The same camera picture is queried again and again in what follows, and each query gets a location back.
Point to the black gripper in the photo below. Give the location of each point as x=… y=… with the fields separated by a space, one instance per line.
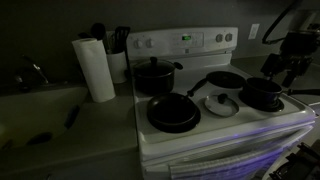
x=296 y=48

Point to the glass lid with black knob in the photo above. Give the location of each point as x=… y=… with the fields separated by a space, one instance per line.
x=216 y=108

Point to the black pot lid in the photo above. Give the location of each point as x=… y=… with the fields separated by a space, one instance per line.
x=153 y=68

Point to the large black pot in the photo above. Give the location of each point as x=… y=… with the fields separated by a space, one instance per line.
x=153 y=84

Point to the small black saucepan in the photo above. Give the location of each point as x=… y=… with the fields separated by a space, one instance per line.
x=263 y=91

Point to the white stove knob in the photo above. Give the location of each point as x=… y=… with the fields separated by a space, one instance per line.
x=228 y=37
x=219 y=37
x=149 y=42
x=137 y=43

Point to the white electric stove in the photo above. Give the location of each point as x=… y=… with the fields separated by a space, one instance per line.
x=233 y=126

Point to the black metal equipment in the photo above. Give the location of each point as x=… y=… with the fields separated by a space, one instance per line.
x=296 y=163

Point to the striped dish towel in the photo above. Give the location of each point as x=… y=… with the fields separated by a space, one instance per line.
x=226 y=166

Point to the black frying pan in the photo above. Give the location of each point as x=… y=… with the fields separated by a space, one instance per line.
x=171 y=110

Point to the black slotted spatula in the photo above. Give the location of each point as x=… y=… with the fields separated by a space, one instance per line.
x=121 y=33

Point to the white utensil holder crock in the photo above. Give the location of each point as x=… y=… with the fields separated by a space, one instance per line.
x=116 y=68

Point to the white paper towel roll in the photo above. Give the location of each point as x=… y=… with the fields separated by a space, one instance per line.
x=95 y=70

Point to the black cooking spoon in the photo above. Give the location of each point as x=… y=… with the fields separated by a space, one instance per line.
x=98 y=30

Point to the dark kitchen utensil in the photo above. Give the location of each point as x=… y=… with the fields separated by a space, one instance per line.
x=84 y=35

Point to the metal sink faucet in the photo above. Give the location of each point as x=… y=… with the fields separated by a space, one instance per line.
x=36 y=68

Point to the white kitchen sink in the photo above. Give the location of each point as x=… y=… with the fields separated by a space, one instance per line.
x=33 y=110

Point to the dark utensil in sink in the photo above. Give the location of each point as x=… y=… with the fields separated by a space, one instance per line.
x=39 y=138

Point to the white wall outlet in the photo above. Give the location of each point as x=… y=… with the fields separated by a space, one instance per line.
x=253 y=31

